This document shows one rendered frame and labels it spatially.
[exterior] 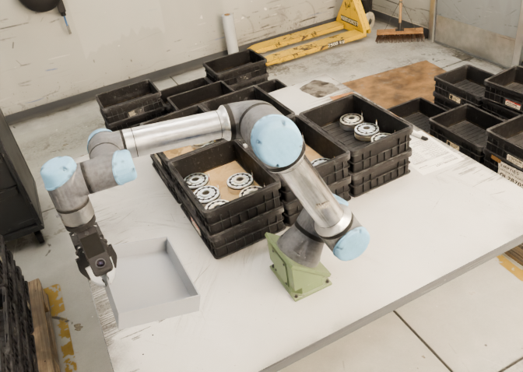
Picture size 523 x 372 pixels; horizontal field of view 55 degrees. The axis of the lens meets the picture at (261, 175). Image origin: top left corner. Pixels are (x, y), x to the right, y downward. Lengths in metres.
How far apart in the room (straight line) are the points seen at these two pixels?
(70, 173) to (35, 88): 4.00
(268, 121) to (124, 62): 4.04
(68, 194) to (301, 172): 0.55
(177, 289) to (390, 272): 0.73
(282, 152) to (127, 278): 0.54
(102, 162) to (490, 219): 1.38
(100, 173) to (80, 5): 3.89
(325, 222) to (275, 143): 0.32
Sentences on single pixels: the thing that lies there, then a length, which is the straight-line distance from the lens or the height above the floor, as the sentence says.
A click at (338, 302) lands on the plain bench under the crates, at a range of 1.66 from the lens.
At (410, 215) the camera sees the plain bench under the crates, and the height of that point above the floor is 0.70.
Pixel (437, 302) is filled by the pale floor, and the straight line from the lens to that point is 2.61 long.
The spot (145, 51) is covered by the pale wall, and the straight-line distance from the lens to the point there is 5.18.
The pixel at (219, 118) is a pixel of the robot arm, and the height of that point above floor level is 1.36.
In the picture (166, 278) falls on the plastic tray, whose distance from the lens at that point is 1.41.
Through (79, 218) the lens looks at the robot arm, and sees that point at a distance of 1.20.
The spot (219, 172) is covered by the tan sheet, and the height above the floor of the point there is 0.83.
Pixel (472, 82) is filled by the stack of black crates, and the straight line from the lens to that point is 3.70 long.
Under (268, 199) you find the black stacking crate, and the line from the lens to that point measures 1.79.
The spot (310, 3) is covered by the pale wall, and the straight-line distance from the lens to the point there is 5.80.
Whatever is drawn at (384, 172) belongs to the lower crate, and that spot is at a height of 0.77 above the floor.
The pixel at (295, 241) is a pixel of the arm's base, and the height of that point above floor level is 0.89.
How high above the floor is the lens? 1.96
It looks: 34 degrees down
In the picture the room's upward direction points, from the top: 9 degrees counter-clockwise
